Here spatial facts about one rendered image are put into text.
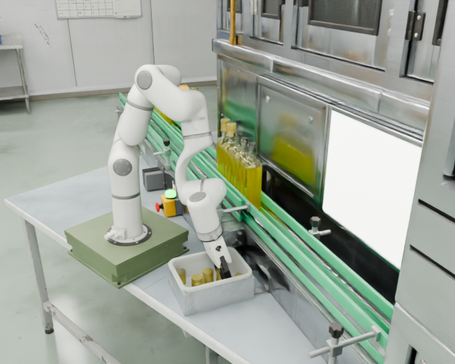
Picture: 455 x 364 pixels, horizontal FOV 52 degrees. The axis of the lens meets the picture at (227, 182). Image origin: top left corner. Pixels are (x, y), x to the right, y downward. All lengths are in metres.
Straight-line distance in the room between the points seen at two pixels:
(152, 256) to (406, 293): 1.04
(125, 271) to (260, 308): 0.44
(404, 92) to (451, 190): 0.61
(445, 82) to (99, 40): 6.90
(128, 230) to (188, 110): 0.50
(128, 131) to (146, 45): 6.05
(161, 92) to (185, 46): 6.35
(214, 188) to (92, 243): 0.48
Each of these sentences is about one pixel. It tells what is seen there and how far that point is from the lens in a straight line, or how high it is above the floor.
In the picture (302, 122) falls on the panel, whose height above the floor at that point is 1.23.
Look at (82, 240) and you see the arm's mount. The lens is 1.62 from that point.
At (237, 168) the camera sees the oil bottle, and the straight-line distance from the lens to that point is 1.60.
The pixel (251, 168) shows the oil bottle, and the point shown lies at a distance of 1.53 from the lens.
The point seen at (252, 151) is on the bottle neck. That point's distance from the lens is 1.53.
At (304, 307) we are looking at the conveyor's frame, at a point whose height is 0.84.
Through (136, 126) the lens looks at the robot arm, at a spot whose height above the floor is 1.24.
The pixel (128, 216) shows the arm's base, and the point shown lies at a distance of 1.54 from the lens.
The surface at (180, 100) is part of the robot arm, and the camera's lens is 1.27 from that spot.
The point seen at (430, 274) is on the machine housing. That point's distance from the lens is 0.62.
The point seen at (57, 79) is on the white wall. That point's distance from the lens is 7.34.
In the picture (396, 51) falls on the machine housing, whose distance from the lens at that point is 1.17.
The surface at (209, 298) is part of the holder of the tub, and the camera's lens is 1.38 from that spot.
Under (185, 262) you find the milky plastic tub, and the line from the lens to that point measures 1.48.
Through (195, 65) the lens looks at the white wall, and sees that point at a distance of 7.71.
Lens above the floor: 1.64
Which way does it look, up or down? 24 degrees down
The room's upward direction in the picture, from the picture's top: straight up
